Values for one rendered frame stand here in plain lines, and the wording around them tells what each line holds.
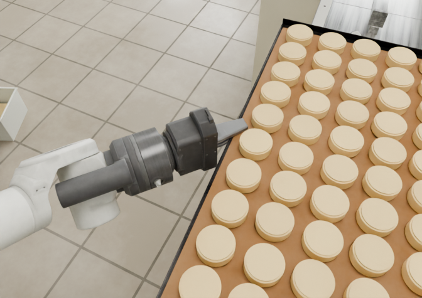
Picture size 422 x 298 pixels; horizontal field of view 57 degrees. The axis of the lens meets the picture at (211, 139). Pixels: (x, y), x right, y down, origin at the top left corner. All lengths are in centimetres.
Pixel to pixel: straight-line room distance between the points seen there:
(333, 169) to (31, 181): 40
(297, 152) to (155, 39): 199
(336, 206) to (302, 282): 12
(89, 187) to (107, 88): 173
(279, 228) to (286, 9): 95
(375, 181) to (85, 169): 40
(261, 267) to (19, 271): 138
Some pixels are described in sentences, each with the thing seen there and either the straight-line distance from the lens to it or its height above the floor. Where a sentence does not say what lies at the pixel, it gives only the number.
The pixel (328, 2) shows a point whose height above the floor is 90.
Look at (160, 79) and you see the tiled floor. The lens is 222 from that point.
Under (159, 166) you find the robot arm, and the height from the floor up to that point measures 106.
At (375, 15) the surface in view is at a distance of 118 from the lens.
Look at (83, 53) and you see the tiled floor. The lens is 249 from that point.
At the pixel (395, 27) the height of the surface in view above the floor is 84.
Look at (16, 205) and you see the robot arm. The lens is 51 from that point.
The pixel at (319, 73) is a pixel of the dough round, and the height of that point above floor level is 106.
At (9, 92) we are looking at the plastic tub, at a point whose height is 13.
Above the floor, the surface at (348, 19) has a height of 84.
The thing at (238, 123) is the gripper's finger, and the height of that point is 105.
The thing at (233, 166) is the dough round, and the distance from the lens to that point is 56.
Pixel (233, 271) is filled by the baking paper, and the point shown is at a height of 104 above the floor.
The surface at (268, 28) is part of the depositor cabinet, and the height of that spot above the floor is 69.
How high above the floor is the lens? 152
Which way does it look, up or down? 52 degrees down
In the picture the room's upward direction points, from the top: straight up
